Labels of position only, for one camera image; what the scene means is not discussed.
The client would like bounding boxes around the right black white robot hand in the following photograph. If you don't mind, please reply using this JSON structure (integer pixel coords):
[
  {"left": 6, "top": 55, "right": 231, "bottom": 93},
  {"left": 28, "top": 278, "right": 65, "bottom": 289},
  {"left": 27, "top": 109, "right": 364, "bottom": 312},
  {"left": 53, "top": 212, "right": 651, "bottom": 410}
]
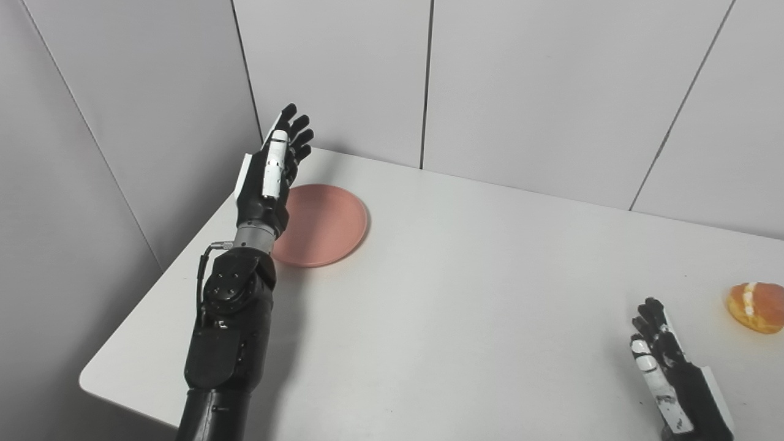
[{"left": 631, "top": 298, "right": 734, "bottom": 441}]

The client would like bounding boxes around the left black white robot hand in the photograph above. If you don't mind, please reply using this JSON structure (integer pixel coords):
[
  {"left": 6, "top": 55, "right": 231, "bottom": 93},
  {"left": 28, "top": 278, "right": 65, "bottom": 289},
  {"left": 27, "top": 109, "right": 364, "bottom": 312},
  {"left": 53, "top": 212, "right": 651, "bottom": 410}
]
[{"left": 235, "top": 103, "right": 315, "bottom": 239}]

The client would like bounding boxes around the pink round plate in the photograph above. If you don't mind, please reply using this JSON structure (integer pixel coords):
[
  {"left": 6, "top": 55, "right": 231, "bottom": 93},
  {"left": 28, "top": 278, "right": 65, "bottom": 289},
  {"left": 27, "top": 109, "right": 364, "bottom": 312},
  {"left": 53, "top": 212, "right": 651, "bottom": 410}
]
[{"left": 271, "top": 184, "right": 369, "bottom": 268}]

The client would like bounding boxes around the cream puff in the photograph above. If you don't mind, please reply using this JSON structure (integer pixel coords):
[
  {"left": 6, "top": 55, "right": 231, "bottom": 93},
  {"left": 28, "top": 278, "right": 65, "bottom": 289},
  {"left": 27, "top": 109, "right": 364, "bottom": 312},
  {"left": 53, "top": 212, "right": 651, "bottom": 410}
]
[{"left": 726, "top": 282, "right": 784, "bottom": 335}]

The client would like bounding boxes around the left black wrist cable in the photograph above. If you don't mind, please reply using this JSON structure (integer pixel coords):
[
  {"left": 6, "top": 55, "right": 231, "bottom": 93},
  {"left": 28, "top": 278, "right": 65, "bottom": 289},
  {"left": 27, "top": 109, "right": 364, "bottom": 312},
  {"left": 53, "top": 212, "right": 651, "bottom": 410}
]
[{"left": 196, "top": 241, "right": 235, "bottom": 325}]

